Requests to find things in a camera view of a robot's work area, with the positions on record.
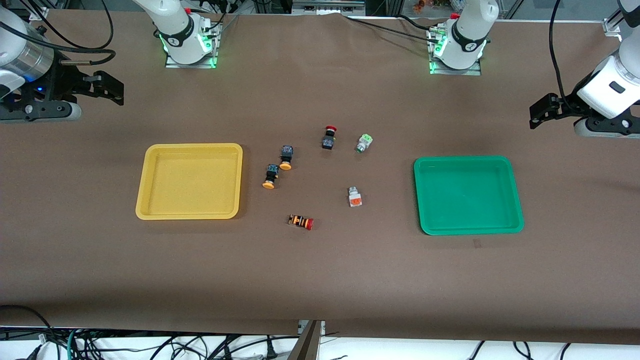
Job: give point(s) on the green plastic tray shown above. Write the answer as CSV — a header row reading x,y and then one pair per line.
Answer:
x,y
467,195

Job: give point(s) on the table leg post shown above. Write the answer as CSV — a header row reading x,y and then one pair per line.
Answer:
x,y
307,345

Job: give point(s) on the brown table cover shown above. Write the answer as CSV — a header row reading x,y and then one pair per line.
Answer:
x,y
320,280

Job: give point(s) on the red button black body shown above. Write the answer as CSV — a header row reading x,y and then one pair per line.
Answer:
x,y
329,138

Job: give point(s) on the aluminium corner bracket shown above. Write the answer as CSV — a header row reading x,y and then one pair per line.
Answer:
x,y
39,13
612,27

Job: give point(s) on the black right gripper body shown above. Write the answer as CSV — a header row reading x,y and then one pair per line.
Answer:
x,y
66,82

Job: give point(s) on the white square orange button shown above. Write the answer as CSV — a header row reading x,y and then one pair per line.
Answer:
x,y
354,197

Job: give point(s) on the aluminium frame rail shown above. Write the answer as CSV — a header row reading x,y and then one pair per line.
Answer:
x,y
327,6

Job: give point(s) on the green push button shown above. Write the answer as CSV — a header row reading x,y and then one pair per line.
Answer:
x,y
364,143

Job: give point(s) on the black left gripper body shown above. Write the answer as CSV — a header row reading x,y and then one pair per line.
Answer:
x,y
568,106

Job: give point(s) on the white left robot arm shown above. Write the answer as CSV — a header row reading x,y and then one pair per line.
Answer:
x,y
470,30

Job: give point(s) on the yellow push button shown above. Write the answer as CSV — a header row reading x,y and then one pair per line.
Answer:
x,y
270,177
286,158

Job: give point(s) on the red button orange striped body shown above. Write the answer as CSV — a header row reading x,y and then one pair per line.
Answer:
x,y
301,221

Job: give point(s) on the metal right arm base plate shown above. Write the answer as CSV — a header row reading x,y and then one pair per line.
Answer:
x,y
172,64

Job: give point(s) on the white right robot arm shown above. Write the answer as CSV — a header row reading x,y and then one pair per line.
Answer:
x,y
175,25

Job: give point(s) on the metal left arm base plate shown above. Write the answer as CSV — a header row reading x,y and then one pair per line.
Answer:
x,y
475,71

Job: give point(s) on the yellow plastic tray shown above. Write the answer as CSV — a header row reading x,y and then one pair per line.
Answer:
x,y
190,181

